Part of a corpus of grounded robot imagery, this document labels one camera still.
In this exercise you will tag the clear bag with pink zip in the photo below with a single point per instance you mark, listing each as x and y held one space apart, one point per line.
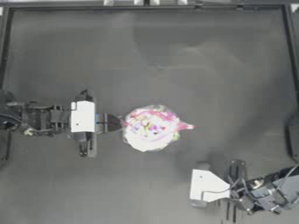
149 137

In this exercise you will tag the grey frame bracket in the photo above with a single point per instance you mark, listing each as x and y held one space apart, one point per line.
182 2
108 2
137 2
155 2

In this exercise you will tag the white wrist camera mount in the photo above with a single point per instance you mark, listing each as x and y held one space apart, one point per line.
83 116
206 183

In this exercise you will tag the white corner piece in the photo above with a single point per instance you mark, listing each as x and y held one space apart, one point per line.
1 10
295 8

